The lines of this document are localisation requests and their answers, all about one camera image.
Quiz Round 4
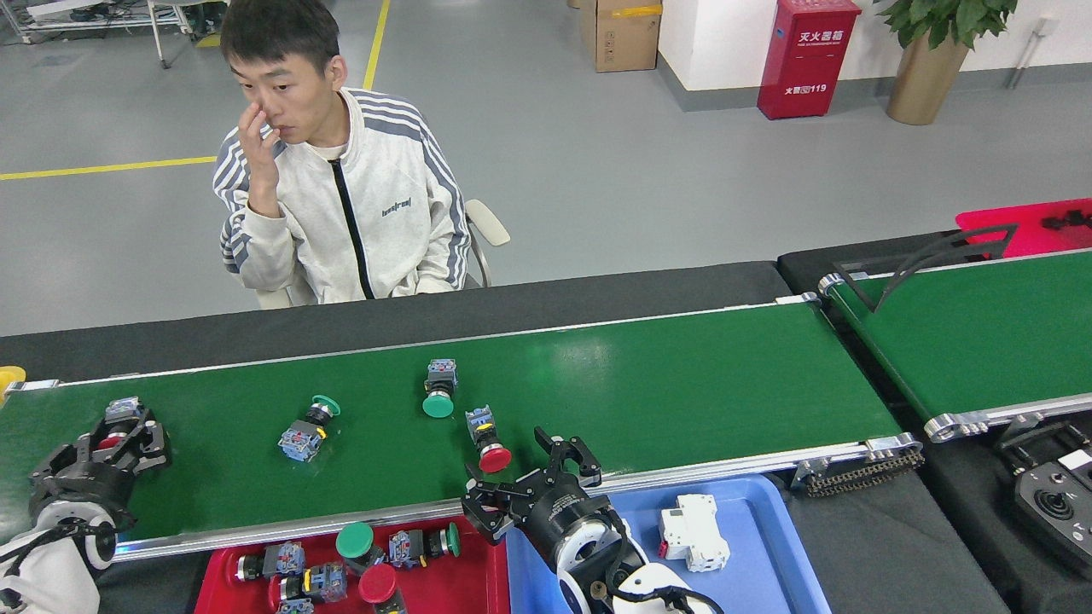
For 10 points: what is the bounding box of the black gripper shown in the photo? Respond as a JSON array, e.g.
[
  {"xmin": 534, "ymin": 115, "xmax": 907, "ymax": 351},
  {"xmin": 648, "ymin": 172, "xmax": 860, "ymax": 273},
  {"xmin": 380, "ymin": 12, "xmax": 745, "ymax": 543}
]
[
  {"xmin": 30, "ymin": 409, "xmax": 171, "ymax": 513},
  {"xmin": 462, "ymin": 428, "xmax": 611, "ymax": 547}
]

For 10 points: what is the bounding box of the white circuit breaker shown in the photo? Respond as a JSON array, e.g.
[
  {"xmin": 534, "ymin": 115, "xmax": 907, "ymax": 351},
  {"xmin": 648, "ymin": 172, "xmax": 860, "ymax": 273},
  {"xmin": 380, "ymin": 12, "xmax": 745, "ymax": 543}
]
[{"xmin": 659, "ymin": 495, "xmax": 731, "ymax": 573}]

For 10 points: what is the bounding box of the red plastic tray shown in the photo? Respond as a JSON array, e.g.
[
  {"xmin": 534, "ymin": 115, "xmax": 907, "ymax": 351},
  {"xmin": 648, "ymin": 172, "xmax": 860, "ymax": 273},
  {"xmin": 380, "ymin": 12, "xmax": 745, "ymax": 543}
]
[{"xmin": 195, "ymin": 516, "xmax": 513, "ymax": 614}]

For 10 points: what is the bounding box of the long green conveyor belt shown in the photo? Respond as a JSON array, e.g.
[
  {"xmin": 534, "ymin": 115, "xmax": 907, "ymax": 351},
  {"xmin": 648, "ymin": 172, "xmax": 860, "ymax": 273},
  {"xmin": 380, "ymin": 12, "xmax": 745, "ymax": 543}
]
[{"xmin": 0, "ymin": 292, "xmax": 926, "ymax": 564}]

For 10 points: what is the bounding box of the blue plastic tray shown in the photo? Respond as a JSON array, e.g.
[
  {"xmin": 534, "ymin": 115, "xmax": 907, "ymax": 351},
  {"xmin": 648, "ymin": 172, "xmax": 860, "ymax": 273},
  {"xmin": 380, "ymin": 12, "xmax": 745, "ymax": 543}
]
[{"xmin": 505, "ymin": 475, "xmax": 833, "ymax": 614}]

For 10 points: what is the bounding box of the short green conveyor belt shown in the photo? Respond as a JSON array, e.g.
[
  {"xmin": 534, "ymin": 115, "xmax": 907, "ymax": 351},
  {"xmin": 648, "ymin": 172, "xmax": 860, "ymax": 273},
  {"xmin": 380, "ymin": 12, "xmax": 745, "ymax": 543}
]
[{"xmin": 819, "ymin": 247, "xmax": 1092, "ymax": 444}]

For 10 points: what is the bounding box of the seated person's right hand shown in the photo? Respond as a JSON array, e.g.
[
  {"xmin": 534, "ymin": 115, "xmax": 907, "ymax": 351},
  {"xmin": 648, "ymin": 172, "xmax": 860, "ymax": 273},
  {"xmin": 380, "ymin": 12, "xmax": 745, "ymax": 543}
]
[{"xmin": 239, "ymin": 102, "xmax": 281, "ymax": 206}]

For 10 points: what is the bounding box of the seated person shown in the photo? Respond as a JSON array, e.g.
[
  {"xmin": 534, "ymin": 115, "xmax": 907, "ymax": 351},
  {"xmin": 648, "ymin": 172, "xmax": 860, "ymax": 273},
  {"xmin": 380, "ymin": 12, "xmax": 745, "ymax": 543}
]
[{"xmin": 212, "ymin": 0, "xmax": 472, "ymax": 306}]

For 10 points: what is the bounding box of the brown cardboard box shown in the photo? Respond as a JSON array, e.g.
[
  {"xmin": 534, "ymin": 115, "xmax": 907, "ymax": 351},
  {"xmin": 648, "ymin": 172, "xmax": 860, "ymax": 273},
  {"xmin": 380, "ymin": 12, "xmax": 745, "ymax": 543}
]
[{"xmin": 580, "ymin": 0, "xmax": 664, "ymax": 73}]

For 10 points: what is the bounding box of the red fire extinguisher box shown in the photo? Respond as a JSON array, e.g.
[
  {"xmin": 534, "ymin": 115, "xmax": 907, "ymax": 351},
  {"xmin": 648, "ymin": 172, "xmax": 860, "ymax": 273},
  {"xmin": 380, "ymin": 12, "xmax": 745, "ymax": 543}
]
[{"xmin": 758, "ymin": 0, "xmax": 863, "ymax": 120}]

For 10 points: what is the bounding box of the red plastic bin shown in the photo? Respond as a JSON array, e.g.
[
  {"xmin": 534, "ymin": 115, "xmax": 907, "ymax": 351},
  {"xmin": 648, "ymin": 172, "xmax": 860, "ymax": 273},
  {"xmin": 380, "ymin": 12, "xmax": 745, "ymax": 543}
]
[{"xmin": 955, "ymin": 198, "xmax": 1092, "ymax": 258}]

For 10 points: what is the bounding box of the potted plant in gold planter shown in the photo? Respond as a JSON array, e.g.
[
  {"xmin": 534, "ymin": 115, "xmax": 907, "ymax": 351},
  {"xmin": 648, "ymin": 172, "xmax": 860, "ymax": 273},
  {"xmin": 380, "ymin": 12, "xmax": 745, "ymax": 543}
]
[{"xmin": 874, "ymin": 0, "xmax": 1020, "ymax": 126}]

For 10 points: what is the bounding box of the conveyor drive chain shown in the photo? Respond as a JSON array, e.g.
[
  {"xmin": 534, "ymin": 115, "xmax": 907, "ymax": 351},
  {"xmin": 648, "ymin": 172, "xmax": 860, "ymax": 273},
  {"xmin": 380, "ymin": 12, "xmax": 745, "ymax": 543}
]
[{"xmin": 793, "ymin": 448, "xmax": 926, "ymax": 500}]

